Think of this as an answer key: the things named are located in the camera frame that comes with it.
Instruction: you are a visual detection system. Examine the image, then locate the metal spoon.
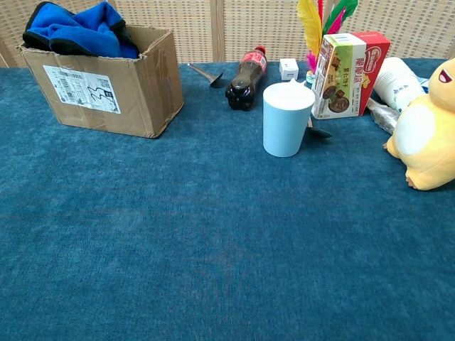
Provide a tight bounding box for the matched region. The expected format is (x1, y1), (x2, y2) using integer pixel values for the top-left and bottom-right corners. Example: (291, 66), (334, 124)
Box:
(187, 63), (224, 88)
(306, 116), (333, 139)

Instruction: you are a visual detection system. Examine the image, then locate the stack of white paper cups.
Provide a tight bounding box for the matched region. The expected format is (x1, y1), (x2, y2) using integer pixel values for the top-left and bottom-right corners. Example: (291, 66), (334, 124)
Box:
(373, 56), (426, 113)

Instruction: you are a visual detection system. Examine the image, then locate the light blue cup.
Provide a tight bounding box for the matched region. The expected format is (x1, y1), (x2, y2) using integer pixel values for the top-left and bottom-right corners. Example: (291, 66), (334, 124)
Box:
(262, 78), (316, 158)

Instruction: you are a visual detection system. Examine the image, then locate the blue table carpet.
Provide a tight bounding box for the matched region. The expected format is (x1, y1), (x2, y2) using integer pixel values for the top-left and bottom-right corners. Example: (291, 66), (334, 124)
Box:
(0, 58), (455, 341)

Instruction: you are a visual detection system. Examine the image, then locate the colourful feather shuttlecock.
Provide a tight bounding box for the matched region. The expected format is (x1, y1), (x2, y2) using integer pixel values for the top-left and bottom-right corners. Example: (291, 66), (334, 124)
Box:
(296, 0), (358, 86)

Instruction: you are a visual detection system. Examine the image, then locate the woven bamboo folding screen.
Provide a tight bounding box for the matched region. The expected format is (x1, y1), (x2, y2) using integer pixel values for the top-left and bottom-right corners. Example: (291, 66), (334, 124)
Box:
(0, 0), (455, 69)

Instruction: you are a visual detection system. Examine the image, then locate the yellow plush toy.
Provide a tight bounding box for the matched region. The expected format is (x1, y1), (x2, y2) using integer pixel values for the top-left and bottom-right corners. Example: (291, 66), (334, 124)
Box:
(382, 56), (455, 192)

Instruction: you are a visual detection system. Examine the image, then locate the blue cloth with black trim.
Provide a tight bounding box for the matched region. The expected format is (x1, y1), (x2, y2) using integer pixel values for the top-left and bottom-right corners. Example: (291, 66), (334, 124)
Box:
(22, 1), (140, 60)

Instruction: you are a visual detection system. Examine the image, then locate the red green snack carton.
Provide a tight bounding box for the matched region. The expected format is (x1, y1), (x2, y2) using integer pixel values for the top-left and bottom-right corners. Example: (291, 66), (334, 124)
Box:
(311, 31), (391, 120)

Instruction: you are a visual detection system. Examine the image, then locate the cola bottle with red label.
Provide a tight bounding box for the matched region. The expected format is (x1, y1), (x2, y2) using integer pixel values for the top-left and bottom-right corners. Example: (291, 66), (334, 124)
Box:
(225, 45), (268, 112)

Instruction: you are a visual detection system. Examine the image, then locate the clear plastic wrapped item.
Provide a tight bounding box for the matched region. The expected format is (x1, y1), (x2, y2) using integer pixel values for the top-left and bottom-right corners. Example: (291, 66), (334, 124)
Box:
(365, 97), (400, 135)

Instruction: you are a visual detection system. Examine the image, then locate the brown cardboard box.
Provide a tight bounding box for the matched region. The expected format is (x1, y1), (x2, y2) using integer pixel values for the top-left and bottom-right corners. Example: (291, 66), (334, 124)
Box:
(16, 24), (185, 139)

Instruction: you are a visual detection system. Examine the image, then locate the small white box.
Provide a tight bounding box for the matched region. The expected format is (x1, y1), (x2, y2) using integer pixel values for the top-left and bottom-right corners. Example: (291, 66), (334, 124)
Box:
(279, 58), (299, 82)

